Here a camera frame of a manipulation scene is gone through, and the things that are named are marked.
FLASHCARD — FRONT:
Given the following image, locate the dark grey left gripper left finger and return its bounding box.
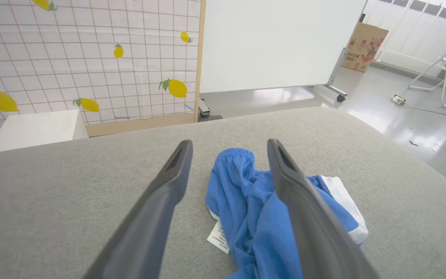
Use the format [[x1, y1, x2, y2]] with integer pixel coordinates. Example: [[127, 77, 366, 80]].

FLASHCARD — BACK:
[[83, 139, 194, 279]]

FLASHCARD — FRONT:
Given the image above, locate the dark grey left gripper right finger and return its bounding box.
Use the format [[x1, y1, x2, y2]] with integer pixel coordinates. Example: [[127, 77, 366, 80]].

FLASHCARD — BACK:
[[267, 138, 379, 279]]

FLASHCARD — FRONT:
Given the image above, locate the blue garment with white trim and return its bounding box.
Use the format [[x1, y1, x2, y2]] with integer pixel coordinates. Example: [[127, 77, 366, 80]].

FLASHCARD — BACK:
[[205, 148, 369, 279]]

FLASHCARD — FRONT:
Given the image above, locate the white cube box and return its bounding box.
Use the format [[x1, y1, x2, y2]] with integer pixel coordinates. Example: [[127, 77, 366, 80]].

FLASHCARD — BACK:
[[0, 109, 89, 155]]

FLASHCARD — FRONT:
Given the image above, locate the lemon print partition screen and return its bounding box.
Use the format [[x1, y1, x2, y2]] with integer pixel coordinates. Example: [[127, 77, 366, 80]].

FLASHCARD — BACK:
[[0, 0, 207, 153]]

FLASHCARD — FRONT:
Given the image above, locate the brown cardboard box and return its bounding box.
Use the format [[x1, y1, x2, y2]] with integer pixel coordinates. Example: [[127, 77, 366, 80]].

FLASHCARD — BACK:
[[341, 22, 389, 73]]

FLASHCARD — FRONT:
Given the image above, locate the white rolling whiteboard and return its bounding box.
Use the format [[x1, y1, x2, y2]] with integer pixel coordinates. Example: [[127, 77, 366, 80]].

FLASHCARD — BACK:
[[200, 0, 368, 103]]

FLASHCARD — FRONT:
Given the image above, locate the grey floor cable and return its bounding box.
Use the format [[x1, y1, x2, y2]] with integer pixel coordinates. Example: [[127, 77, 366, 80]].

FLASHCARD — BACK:
[[404, 102, 446, 127]]

